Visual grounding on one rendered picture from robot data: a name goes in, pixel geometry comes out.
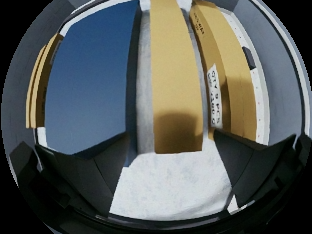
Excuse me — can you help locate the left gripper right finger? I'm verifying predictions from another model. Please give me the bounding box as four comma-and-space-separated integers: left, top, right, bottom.
213, 128, 296, 209

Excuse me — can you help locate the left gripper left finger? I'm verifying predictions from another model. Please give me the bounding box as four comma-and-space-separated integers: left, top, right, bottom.
34, 131, 130, 218

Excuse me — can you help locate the brown cardboard carton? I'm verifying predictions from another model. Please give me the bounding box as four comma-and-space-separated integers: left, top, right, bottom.
26, 45, 47, 128
189, 0, 257, 141
31, 32, 64, 128
150, 0, 203, 154

